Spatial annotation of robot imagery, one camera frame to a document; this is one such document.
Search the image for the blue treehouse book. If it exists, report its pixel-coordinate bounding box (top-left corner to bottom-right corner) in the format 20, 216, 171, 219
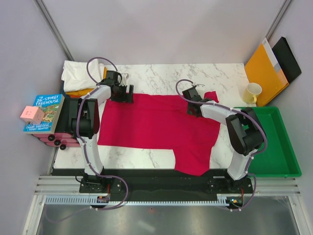
23, 94, 65, 135

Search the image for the pink and black dumbbell rack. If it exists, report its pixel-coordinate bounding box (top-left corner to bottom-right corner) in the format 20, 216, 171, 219
33, 97, 80, 150

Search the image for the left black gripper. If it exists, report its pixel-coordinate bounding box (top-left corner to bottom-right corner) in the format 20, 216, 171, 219
110, 84, 134, 104

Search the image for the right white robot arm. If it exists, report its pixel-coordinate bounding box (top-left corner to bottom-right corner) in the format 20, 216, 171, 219
180, 87, 268, 193

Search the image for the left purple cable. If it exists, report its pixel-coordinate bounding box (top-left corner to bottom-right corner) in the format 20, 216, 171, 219
44, 56, 130, 223

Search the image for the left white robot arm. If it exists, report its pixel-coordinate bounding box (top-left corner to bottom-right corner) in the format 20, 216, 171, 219
68, 70, 134, 192

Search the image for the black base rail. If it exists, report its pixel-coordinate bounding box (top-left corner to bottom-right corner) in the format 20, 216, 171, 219
79, 169, 253, 203

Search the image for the white cable duct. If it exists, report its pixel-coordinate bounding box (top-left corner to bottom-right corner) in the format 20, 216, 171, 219
45, 195, 244, 206

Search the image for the yellow mug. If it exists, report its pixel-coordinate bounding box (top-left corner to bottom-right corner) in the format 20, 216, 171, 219
242, 83, 262, 104

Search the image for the yellow folded t shirt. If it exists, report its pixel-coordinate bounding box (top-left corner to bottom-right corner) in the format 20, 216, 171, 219
66, 64, 108, 98

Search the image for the white folded t shirt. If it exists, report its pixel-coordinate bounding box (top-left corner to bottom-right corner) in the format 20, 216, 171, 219
61, 59, 103, 92

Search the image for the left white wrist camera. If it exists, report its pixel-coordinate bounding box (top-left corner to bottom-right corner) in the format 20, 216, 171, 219
120, 73, 129, 86

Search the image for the green plastic tray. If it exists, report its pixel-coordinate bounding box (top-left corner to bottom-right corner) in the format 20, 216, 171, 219
248, 107, 302, 178

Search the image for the orange folder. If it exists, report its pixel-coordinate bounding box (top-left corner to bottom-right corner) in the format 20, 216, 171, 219
245, 38, 289, 107

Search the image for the red t shirt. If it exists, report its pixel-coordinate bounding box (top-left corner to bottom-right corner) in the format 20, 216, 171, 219
98, 94, 220, 176

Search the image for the pink cube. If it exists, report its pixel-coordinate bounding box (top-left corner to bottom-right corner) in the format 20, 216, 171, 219
20, 106, 45, 124

